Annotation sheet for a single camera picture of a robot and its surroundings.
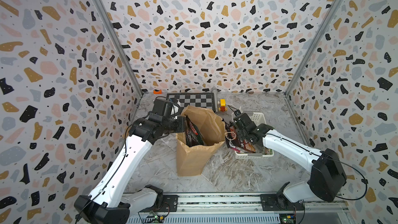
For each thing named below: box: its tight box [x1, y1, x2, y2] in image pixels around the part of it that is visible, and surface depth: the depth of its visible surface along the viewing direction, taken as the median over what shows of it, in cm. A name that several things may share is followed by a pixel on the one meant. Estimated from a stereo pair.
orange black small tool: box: [152, 89, 163, 95], surface depth 126 cm
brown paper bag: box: [175, 105, 226, 177], surface depth 78 cm
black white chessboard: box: [166, 92, 217, 113], surface depth 116 cm
